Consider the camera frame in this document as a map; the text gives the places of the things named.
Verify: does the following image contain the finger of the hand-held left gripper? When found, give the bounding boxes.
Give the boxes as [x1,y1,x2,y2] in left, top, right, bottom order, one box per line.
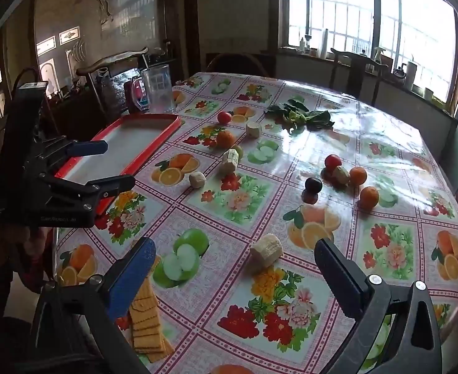
[33,136,109,169]
[38,174,136,213]

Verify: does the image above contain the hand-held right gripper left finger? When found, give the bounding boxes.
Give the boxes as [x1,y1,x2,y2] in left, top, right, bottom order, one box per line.
[19,237,157,374]

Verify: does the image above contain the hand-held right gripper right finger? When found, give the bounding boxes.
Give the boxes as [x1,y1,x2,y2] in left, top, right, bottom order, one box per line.
[314,238,444,374]

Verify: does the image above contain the red rimmed tray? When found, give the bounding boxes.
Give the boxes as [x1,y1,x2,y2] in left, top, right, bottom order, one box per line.
[54,113,182,219]

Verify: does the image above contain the person's left hand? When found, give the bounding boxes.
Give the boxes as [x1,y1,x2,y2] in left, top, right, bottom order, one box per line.
[21,227,54,266]

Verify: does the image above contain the yellow striped crackers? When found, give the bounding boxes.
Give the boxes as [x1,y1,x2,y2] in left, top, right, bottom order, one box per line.
[129,256,175,354]

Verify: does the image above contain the orange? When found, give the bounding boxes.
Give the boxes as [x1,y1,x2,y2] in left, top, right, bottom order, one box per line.
[217,130,236,149]
[349,166,368,185]
[359,186,380,209]

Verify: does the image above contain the clear plastic cup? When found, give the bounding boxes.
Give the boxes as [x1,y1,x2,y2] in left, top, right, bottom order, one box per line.
[141,64,176,114]

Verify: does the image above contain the fruit and flower printed tablecloth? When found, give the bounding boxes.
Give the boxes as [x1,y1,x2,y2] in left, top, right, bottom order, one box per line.
[54,71,458,374]

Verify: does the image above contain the green leafy vegetable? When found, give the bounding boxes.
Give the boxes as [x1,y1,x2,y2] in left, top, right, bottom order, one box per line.
[265,99,335,132]

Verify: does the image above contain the dark wooden chair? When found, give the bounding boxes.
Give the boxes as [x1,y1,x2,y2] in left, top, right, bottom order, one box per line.
[329,48,382,104]

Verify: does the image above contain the white cup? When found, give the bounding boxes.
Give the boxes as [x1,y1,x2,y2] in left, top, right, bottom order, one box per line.
[404,61,418,90]

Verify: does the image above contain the white paper roll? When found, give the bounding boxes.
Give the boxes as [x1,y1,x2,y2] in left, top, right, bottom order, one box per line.
[317,28,329,60]

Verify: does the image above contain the barred window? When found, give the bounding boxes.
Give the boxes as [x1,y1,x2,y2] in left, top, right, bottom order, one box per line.
[279,0,458,106]

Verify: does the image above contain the curved rail wooden chair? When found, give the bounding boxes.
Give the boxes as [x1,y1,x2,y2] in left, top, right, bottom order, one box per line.
[75,47,150,114]

